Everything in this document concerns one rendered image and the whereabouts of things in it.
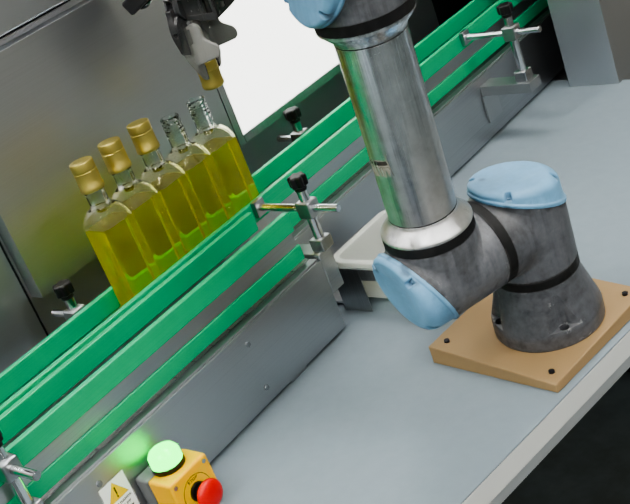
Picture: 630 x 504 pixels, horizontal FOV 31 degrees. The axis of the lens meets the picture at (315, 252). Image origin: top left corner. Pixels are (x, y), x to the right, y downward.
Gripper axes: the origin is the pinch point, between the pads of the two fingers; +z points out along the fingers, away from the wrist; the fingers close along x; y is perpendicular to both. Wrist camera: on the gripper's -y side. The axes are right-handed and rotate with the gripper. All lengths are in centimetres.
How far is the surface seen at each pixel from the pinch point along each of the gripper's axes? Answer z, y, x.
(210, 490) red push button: 31, 18, -56
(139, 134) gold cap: 1.1, -2.3, -18.2
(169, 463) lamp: 27, 13, -56
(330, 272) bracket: 30.1, 17.2, -12.8
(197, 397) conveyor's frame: 28, 10, -43
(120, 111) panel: 2.9, -13.2, -7.3
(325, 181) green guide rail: 26.4, 9.3, 7.1
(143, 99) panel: 3.7, -12.0, -2.4
